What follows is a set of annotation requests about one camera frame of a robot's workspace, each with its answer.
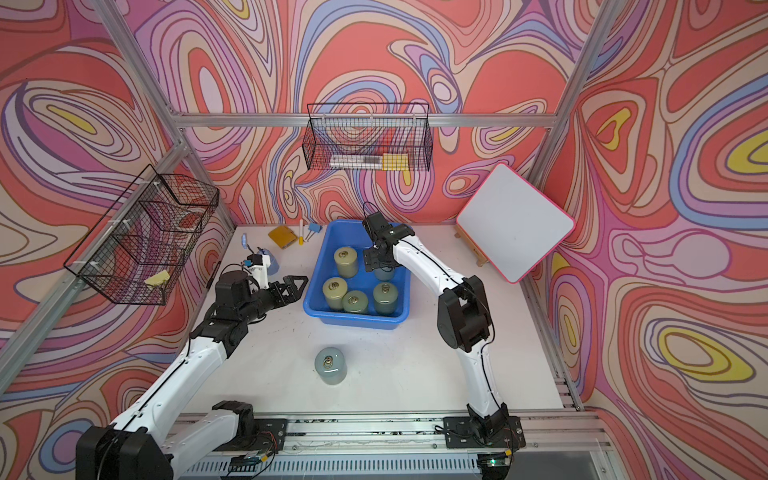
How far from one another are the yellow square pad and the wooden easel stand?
0.65 meters

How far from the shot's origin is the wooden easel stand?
1066 millimetres

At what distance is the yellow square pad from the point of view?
1.16 meters
